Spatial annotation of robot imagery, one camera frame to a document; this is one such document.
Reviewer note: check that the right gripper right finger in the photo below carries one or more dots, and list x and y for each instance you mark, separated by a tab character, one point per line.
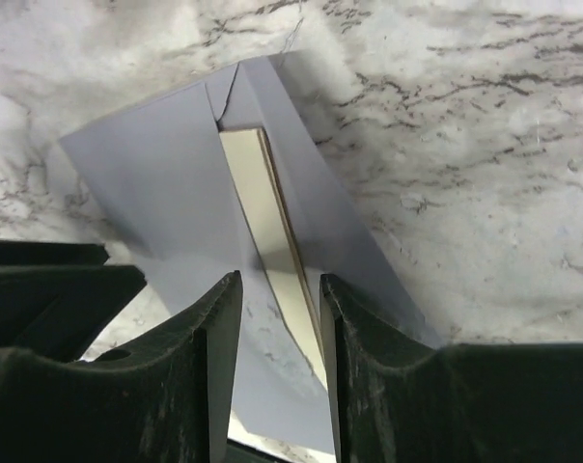
394	399

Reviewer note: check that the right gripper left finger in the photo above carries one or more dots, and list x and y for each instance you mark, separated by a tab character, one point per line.
164	396

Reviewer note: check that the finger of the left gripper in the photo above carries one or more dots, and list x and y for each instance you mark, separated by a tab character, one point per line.
55	298

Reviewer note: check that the grey envelope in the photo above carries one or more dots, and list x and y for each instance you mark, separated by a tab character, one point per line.
159	173

